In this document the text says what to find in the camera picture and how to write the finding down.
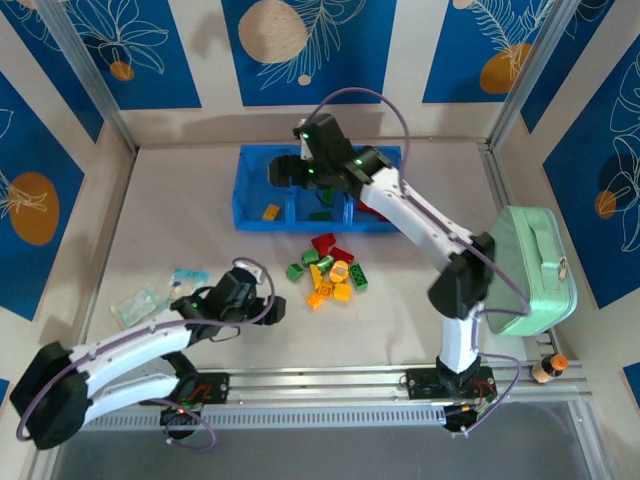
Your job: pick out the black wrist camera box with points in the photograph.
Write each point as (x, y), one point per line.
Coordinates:
(325, 137)
(237, 287)

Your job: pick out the blue three-compartment plastic bin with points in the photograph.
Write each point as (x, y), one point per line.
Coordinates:
(260, 185)

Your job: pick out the red sloped lego brick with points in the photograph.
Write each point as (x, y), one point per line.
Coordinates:
(324, 243)

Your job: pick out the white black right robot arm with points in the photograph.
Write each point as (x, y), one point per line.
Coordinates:
(415, 210)

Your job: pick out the clear plastic packet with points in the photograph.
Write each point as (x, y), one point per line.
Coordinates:
(137, 305)

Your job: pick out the mint green zip bag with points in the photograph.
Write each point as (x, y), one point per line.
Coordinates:
(530, 265)

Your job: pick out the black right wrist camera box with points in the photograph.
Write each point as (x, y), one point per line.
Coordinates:
(325, 137)

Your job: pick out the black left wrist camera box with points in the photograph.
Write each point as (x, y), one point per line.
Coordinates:
(237, 287)

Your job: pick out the aluminium frame post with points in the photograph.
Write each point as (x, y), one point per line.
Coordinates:
(530, 70)
(90, 65)

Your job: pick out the lime green lego brick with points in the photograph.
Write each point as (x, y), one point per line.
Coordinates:
(325, 261)

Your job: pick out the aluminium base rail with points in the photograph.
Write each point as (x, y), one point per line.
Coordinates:
(320, 382)

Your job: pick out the dark green lego plate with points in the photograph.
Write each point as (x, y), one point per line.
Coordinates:
(320, 216)

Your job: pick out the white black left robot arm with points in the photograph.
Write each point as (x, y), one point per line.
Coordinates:
(130, 345)

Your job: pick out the orange-capped small bottle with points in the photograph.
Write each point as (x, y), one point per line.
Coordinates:
(548, 367)

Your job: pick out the yellow sloped lego brick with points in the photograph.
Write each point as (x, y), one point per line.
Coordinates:
(315, 276)

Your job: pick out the light blue printed packet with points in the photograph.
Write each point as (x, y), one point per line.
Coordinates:
(189, 278)

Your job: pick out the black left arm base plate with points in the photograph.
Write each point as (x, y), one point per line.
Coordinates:
(215, 387)

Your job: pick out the long green lego brick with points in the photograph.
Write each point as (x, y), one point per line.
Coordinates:
(359, 277)

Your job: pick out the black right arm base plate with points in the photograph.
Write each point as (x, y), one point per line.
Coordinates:
(422, 385)

